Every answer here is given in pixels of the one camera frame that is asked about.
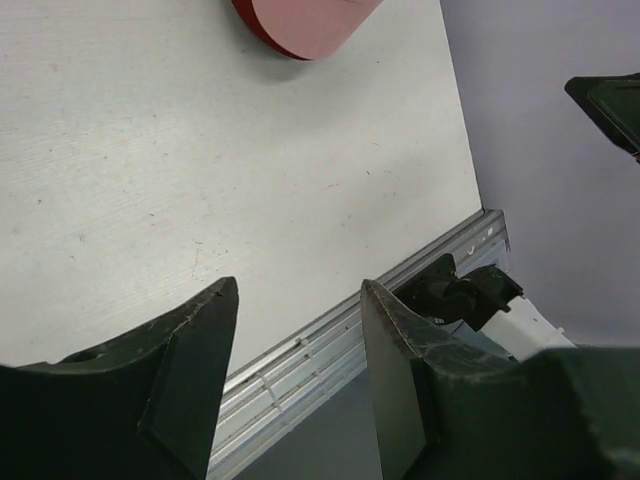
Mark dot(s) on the aluminium frame rail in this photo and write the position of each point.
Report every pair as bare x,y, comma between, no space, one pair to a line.
266,399

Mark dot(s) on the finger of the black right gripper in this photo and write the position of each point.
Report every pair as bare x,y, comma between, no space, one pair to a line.
612,104

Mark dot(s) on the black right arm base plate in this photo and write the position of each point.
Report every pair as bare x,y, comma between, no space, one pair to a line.
424,293

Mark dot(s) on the red cap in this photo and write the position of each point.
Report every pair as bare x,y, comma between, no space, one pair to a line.
247,13

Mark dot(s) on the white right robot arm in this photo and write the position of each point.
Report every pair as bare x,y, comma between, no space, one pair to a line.
487,299

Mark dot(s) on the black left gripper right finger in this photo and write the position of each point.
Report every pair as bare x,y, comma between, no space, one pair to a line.
445,409

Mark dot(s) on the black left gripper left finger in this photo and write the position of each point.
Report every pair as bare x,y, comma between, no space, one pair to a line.
143,405

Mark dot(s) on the pink cap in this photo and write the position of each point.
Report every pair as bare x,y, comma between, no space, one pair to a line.
311,29

